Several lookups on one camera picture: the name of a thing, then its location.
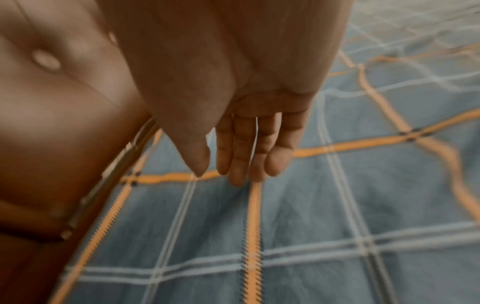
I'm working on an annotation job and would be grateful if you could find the blue plaid bed sheet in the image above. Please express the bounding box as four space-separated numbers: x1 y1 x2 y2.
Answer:
48 0 480 304

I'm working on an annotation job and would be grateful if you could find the person's right hand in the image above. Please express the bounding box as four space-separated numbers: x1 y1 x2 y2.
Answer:
99 0 352 187

